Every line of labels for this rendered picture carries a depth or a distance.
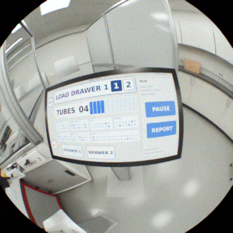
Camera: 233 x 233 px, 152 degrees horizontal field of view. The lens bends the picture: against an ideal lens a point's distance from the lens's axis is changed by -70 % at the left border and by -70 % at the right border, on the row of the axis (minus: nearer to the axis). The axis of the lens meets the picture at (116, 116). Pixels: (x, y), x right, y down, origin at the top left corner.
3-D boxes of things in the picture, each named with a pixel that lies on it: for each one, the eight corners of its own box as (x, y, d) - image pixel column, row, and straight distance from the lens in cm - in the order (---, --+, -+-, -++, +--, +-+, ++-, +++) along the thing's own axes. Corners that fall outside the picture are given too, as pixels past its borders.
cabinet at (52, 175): (95, 180, 136) (58, 154, 69) (46, 198, 186) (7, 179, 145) (75, 137, 189) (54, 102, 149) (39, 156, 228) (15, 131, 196)
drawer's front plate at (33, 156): (46, 159, 72) (36, 151, 66) (26, 170, 90) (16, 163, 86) (46, 157, 73) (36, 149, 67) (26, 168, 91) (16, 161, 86)
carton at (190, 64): (199, 72, 270) (200, 62, 268) (198, 74, 239) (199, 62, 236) (187, 67, 278) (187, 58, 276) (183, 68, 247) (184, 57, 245)
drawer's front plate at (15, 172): (25, 176, 90) (15, 169, 85) (14, 180, 114) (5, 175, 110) (25, 174, 91) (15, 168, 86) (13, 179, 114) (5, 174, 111)
